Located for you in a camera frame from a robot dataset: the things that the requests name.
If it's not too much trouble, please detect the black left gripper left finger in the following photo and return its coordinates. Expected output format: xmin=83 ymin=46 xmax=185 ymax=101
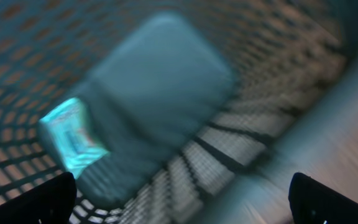
xmin=0 ymin=172 xmax=77 ymax=224

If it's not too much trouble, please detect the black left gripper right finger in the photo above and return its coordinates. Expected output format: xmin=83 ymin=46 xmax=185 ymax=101
xmin=288 ymin=172 xmax=358 ymax=224

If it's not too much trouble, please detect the green toilet tissue pack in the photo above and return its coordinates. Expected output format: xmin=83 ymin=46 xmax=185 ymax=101
xmin=40 ymin=98 xmax=109 ymax=179

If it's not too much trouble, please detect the grey plastic mesh basket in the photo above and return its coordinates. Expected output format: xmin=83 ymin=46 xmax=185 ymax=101
xmin=0 ymin=0 xmax=358 ymax=223

